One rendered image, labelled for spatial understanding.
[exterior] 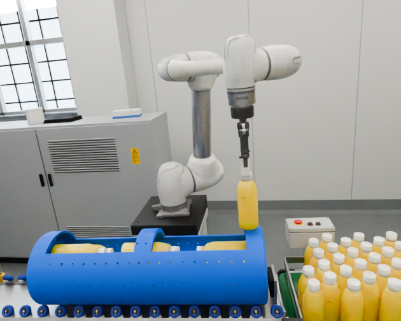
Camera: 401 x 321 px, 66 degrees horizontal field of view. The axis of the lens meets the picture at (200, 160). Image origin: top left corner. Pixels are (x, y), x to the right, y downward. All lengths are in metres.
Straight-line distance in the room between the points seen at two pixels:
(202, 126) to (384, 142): 2.82
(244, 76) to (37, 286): 1.04
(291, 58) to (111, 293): 1.01
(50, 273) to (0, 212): 2.45
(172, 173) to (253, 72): 0.83
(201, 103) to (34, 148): 1.98
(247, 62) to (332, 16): 2.89
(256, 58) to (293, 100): 2.79
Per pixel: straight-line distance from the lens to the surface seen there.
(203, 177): 1.70
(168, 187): 1.64
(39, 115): 3.35
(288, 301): 1.41
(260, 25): 3.72
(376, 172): 4.16
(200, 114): 1.59
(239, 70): 0.96
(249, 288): 1.14
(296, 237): 1.50
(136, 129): 2.66
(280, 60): 1.04
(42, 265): 1.33
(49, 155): 3.11
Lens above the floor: 1.82
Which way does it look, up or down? 16 degrees down
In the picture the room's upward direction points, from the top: 5 degrees counter-clockwise
